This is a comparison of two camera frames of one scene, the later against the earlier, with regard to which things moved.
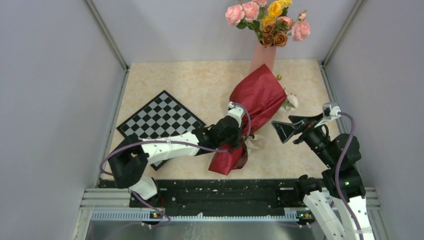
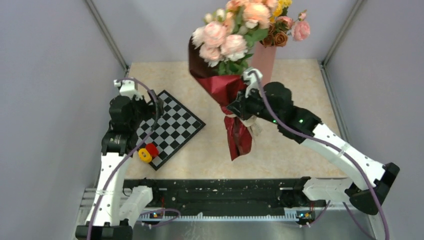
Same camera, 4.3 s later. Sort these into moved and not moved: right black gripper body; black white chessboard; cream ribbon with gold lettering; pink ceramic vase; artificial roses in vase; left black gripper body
Moved: left black gripper body; cream ribbon with gold lettering; right black gripper body
Not moved: pink ceramic vase; artificial roses in vase; black white chessboard
